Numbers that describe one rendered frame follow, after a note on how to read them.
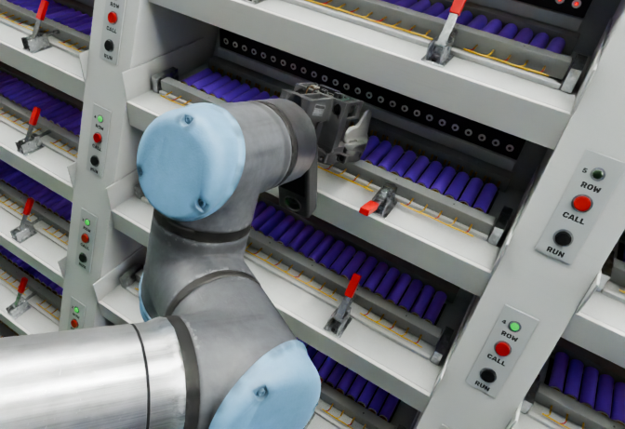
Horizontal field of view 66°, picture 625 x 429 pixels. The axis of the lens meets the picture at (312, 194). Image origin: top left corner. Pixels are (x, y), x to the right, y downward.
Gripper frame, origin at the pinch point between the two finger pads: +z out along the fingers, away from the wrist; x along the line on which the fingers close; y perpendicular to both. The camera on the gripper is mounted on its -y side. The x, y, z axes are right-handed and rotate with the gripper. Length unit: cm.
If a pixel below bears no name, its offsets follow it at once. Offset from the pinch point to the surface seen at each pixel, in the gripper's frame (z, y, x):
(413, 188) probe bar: -3.3, -2.2, -12.1
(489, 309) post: -7.9, -10.9, -26.9
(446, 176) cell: 2.8, -0.5, -14.8
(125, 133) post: -8.0, -12.3, 35.1
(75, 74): -8.3, -6.4, 47.6
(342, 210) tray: -7.8, -7.7, -5.2
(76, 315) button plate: -9, -53, 40
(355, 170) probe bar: -3.5, -3.2, -3.8
